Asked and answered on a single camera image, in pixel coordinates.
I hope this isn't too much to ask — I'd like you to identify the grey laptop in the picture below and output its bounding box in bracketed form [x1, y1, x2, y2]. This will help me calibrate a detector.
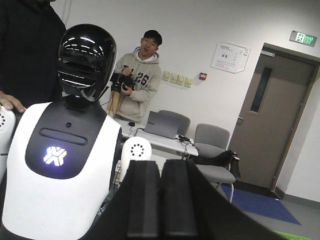
[144, 111, 179, 139]

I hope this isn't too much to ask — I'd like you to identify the man in beige hoodie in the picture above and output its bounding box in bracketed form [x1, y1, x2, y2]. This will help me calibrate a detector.
[114, 29, 163, 123]

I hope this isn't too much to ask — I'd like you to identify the white humanoid robot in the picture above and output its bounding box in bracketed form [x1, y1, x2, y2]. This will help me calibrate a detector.
[0, 23, 153, 240]

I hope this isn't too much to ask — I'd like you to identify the grey office chair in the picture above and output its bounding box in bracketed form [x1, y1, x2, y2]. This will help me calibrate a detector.
[194, 123, 236, 202]
[159, 110, 191, 136]

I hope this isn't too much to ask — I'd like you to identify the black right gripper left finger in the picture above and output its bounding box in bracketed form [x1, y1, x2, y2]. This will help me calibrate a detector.
[94, 160, 160, 240]

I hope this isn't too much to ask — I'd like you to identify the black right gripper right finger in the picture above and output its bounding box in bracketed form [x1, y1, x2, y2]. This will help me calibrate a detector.
[160, 159, 282, 240]

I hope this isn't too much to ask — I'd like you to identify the white desk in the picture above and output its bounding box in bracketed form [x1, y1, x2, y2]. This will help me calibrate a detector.
[115, 119, 198, 159]

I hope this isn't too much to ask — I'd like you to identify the brown door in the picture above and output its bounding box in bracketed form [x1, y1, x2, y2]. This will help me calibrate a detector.
[229, 43, 320, 192]

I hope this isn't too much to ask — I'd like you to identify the green exit sign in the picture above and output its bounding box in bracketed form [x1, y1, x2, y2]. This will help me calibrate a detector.
[289, 30, 318, 47]

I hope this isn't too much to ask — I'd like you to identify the person in dark clothes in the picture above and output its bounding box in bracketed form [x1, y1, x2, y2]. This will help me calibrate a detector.
[0, 0, 66, 113]

